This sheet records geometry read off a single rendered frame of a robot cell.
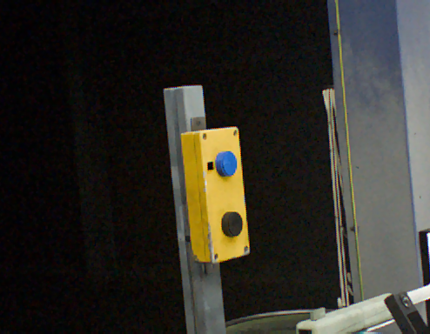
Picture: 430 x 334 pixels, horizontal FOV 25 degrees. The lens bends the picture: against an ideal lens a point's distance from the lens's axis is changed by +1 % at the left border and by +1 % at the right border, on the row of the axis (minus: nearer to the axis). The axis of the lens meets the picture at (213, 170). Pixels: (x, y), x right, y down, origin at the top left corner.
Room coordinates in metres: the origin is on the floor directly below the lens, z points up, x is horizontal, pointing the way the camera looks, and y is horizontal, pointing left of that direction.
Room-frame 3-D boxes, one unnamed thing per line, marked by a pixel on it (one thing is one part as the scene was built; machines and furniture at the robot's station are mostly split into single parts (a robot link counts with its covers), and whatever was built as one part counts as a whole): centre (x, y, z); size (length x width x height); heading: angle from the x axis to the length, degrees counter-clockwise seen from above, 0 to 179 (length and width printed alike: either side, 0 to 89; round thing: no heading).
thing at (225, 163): (1.88, -0.03, 1.48); 0.05 x 0.02 x 0.05; 140
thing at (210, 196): (1.90, 0.00, 1.42); 0.12 x 0.06 x 0.26; 140
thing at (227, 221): (1.88, -0.03, 1.36); 0.05 x 0.02 x 0.05; 140
